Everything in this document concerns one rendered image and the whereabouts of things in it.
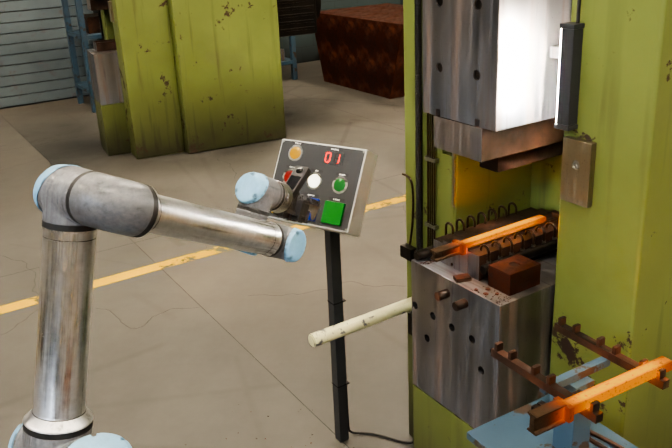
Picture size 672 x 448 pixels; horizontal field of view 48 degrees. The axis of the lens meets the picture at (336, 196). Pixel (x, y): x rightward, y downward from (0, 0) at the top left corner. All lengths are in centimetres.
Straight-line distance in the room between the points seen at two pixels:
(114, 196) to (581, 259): 121
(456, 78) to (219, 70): 488
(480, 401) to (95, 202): 126
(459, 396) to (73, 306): 119
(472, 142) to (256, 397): 171
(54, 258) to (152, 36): 515
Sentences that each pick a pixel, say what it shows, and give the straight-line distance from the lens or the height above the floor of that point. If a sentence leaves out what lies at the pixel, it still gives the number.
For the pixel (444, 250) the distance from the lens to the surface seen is 217.
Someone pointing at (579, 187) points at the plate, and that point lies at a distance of 203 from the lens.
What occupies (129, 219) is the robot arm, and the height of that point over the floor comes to 135.
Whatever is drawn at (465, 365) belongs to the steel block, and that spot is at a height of 67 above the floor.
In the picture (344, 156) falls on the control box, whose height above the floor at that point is 117.
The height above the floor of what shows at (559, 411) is 94.
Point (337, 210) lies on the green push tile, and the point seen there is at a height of 102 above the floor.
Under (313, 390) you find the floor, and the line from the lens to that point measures 338.
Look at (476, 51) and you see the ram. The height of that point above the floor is 157.
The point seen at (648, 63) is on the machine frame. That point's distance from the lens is 187.
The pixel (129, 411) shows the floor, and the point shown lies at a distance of 342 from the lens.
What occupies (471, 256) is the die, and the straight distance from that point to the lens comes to 221.
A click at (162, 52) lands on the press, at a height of 91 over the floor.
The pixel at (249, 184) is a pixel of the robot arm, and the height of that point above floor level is 124.
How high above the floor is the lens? 190
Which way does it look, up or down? 20 degrees down
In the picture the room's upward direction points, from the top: 3 degrees counter-clockwise
